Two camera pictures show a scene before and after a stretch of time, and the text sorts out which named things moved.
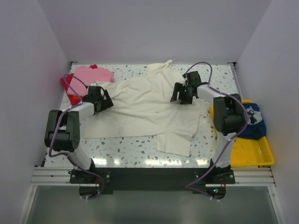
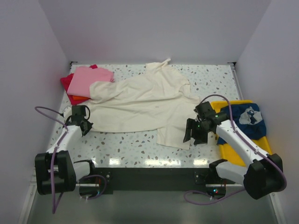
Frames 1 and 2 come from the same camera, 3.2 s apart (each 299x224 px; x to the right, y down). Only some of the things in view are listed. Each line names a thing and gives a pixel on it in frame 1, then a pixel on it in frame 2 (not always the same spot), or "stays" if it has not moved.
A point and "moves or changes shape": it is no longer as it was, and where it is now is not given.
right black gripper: x=179 y=87 to x=190 y=124
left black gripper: x=106 y=103 to x=89 y=124
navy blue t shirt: x=256 y=127 stays
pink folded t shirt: x=83 y=75 stays
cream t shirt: x=142 y=107 moves or changes shape
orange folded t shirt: x=75 y=98 stays
